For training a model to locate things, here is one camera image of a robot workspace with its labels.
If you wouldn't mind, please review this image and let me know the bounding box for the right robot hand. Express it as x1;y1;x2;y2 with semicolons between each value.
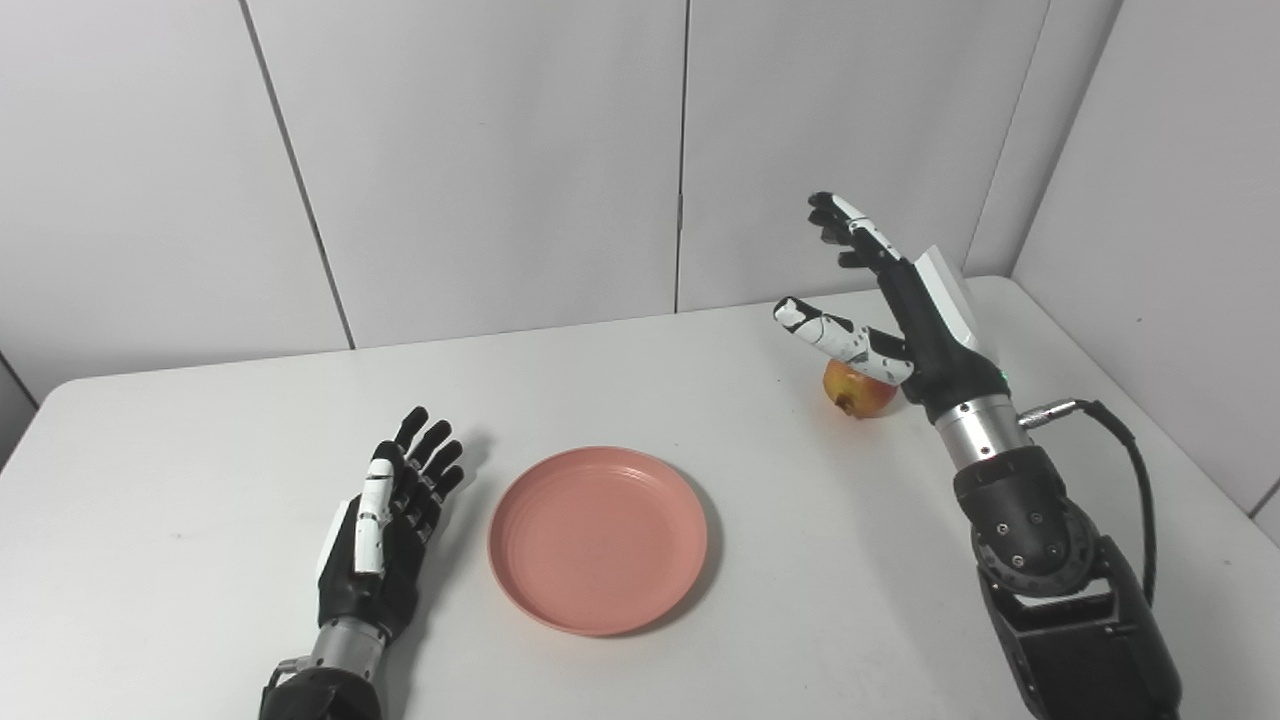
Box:
773;191;1001;423

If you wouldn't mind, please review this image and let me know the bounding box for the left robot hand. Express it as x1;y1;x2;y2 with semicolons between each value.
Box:
316;406;466;643

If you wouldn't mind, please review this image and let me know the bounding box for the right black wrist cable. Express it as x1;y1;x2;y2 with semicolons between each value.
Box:
1018;398;1159;609

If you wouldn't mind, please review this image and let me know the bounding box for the pink plate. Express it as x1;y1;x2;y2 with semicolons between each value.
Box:
488;446;709;638

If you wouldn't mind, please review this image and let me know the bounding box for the red-yellow apple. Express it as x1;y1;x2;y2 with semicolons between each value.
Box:
823;359;899;420

